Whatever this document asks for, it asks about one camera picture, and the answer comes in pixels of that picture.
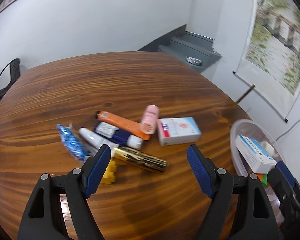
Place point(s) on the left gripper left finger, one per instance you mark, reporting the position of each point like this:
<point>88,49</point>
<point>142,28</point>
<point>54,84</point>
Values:
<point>43,217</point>

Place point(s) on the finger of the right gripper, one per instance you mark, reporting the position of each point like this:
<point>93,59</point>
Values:
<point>286,172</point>

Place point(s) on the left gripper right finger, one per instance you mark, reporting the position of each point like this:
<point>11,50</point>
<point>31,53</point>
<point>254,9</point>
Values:
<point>254,216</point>

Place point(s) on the orange toy brick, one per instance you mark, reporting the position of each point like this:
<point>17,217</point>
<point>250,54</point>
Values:
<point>256,176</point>

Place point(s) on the yellow toy brick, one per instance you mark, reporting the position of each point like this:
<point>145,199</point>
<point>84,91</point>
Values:
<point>109,174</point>

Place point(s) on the blue white medicine box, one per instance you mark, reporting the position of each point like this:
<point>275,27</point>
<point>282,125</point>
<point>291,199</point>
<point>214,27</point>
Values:
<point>254,154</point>

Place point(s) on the blue patterned packet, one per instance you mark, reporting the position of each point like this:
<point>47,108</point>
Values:
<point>72,143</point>

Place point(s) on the dark blue white-capped tube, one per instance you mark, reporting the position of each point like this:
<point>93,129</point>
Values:
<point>118,135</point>

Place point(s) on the gold patterned box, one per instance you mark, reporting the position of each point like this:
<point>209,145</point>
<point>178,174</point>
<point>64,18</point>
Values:
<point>141,160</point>

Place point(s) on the pink hair roller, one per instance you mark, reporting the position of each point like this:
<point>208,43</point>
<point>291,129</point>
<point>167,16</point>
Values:
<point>148,122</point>

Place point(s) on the green toy brick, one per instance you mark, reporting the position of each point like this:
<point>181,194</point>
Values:
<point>264,179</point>

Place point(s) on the clear plastic bin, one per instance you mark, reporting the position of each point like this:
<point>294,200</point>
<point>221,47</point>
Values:
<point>251,129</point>

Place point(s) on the orange cream tube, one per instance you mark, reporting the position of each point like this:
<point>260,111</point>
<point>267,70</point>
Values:
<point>123,123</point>

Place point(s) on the white red medicine box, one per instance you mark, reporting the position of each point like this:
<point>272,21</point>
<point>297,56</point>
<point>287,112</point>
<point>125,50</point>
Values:
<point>172,131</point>

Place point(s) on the hanging scroll painting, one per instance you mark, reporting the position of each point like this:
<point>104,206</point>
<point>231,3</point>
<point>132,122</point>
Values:
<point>271,60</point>

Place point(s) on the grey staircase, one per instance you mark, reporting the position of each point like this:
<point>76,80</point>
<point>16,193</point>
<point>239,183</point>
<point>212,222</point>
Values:
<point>181,43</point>

